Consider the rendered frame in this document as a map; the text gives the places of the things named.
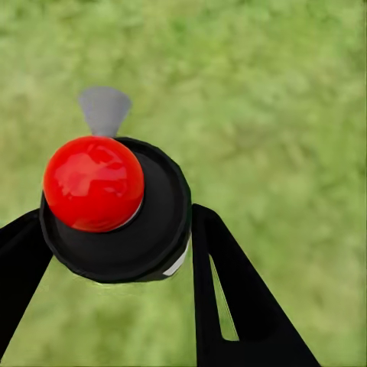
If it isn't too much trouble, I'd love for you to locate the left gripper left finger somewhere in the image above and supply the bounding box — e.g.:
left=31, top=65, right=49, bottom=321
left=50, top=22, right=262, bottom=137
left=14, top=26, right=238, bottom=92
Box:
left=0, top=208, right=56, bottom=361

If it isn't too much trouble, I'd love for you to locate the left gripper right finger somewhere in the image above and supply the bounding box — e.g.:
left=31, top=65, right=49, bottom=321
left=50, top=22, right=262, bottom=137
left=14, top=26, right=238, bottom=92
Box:
left=190, top=204, right=320, bottom=367

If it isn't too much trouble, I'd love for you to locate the pesticide atomizer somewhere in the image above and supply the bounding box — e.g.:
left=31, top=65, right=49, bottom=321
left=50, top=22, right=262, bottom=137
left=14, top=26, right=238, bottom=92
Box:
left=39, top=85, right=192, bottom=284

